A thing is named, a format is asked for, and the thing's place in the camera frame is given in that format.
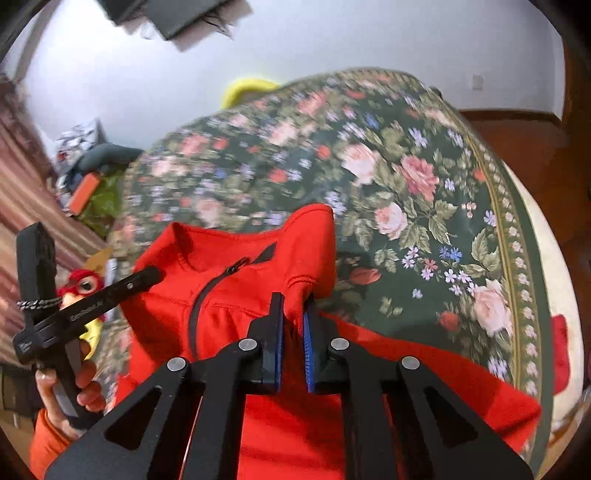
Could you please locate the white wall socket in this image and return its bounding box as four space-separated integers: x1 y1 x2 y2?
471 74 484 91

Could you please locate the floral green bedspread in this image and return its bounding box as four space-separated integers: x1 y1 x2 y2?
91 67 555 476

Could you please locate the red zip jacket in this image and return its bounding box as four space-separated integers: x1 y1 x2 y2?
114 203 542 480

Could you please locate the tan and white blanket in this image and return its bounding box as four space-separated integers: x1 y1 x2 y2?
507 169 585 440

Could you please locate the yellow curved object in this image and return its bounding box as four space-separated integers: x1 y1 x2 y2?
221 77 280 109

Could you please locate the pile of clutter bags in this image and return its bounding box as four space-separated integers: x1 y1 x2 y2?
55 118 105 165

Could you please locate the red parrot plush toy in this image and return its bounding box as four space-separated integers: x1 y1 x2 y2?
56 268 106 361

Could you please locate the grey pillow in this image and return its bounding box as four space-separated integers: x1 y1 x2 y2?
68 143 143 176

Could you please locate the person's left hand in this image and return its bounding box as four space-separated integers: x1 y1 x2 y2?
35 339 106 440

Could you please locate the small dark wall screen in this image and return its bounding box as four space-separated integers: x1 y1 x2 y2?
98 0 252 40

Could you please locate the orange box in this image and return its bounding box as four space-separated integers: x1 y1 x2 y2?
67 173 102 216

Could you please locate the pink striped curtain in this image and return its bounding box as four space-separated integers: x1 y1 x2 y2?
0 75 105 365

